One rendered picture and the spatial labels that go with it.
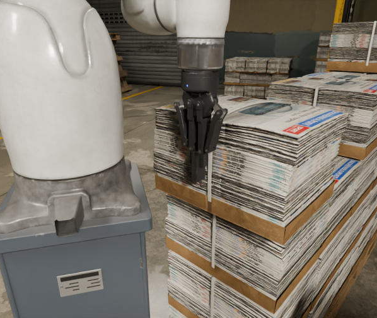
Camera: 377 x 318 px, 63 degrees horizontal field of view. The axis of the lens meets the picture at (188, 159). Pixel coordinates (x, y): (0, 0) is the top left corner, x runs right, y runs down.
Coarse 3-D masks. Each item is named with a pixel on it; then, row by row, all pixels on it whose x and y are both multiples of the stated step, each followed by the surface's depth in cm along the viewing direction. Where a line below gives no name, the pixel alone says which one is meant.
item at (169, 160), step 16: (224, 96) 92; (160, 112) 76; (176, 112) 72; (160, 128) 78; (176, 128) 74; (160, 144) 79; (176, 144) 75; (160, 160) 80; (176, 160) 76; (176, 176) 78
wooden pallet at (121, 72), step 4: (120, 56) 730; (120, 60) 727; (120, 64) 743; (120, 68) 740; (120, 72) 718; (124, 72) 734; (120, 76) 715; (124, 76) 741; (120, 80) 735; (124, 80) 747; (124, 84) 744; (124, 88) 721; (128, 88) 737
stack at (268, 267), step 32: (352, 160) 106; (352, 192) 108; (192, 224) 86; (224, 224) 77; (320, 224) 84; (352, 224) 119; (224, 256) 80; (256, 256) 73; (288, 256) 69; (320, 256) 95; (352, 256) 138; (192, 288) 94; (224, 288) 84; (256, 288) 76; (320, 288) 107
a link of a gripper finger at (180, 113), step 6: (174, 102) 66; (180, 114) 66; (186, 114) 67; (180, 120) 66; (186, 120) 67; (180, 126) 67; (186, 126) 67; (180, 132) 67; (186, 132) 67; (186, 138) 67; (186, 144) 67
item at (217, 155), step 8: (256, 104) 81; (264, 104) 81; (272, 104) 81; (280, 104) 81; (232, 112) 73; (240, 112) 73; (248, 112) 73; (256, 112) 73; (224, 120) 66; (232, 120) 66; (224, 128) 64; (224, 144) 66; (216, 152) 67; (216, 160) 68; (216, 168) 68; (216, 176) 68; (200, 184) 72; (216, 184) 69; (216, 192) 70
